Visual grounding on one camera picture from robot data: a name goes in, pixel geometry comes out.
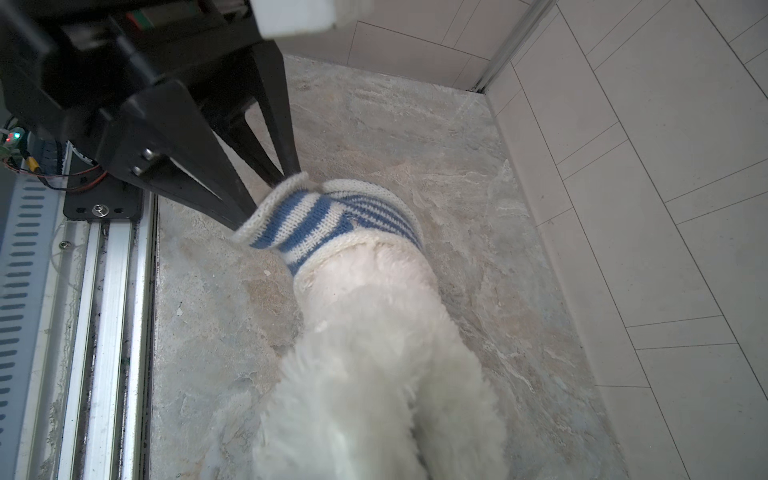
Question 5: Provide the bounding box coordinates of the left corner aluminium profile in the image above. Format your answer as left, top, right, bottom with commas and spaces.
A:
470, 0, 558, 94

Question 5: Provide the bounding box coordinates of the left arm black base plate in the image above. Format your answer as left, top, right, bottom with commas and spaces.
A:
63, 153, 143, 221

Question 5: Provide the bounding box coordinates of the blue white striped sweater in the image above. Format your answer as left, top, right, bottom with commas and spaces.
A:
232, 173, 423, 276

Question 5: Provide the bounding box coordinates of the white teddy bear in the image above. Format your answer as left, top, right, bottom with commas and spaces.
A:
253, 242, 508, 479

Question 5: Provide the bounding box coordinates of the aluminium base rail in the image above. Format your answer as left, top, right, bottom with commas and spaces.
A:
11, 149, 158, 480

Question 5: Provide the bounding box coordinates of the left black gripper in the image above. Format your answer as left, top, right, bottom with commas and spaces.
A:
1, 1, 301, 230

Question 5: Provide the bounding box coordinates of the left green circuit board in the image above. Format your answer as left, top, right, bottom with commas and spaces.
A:
0, 116, 67, 181

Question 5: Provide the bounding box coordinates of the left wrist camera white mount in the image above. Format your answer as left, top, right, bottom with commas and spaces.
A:
248, 0, 374, 40

